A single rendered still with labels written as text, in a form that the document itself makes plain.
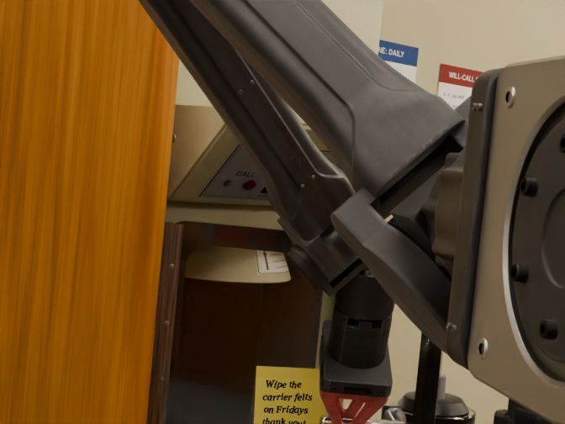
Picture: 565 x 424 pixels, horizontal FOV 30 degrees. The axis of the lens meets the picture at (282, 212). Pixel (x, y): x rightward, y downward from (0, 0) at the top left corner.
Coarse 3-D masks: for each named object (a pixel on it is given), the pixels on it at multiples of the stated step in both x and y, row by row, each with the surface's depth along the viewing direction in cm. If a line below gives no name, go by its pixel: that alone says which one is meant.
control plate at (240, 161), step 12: (240, 156) 108; (228, 168) 109; (240, 168) 110; (252, 168) 111; (216, 180) 110; (240, 180) 112; (204, 192) 111; (216, 192) 112; (228, 192) 113; (240, 192) 114; (252, 192) 115
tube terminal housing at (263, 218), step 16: (336, 0) 126; (352, 0) 128; (368, 0) 130; (352, 16) 128; (368, 16) 130; (368, 32) 130; (192, 80) 113; (176, 96) 112; (192, 96) 113; (176, 208) 113; (192, 208) 115; (208, 208) 116; (224, 208) 118; (240, 208) 119; (256, 208) 121; (272, 208) 123; (224, 224) 118; (240, 224) 120; (256, 224) 121; (272, 224) 123
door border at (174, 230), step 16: (176, 224) 111; (176, 240) 111; (176, 256) 111; (160, 272) 111; (176, 272) 111; (160, 288) 111; (176, 288) 111; (160, 304) 111; (160, 320) 111; (160, 336) 111; (160, 352) 112; (160, 368) 112; (160, 384) 112; (160, 400) 112; (160, 416) 112
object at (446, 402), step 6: (444, 378) 134; (444, 384) 134; (444, 390) 134; (438, 396) 133; (444, 396) 134; (450, 396) 135; (456, 396) 136; (438, 402) 131; (444, 402) 132; (450, 402) 132; (456, 402) 132; (462, 402) 133; (438, 408) 131; (444, 408) 131; (450, 408) 131; (456, 408) 131; (462, 408) 132; (438, 414) 130; (444, 414) 130; (450, 414) 130; (456, 414) 131; (462, 414) 132
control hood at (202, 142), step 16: (176, 112) 109; (192, 112) 107; (208, 112) 105; (176, 128) 109; (192, 128) 107; (208, 128) 105; (224, 128) 104; (304, 128) 109; (176, 144) 109; (192, 144) 107; (208, 144) 105; (224, 144) 105; (320, 144) 113; (176, 160) 109; (192, 160) 107; (208, 160) 106; (224, 160) 108; (176, 176) 109; (192, 176) 108; (208, 176) 109; (176, 192) 109; (192, 192) 110
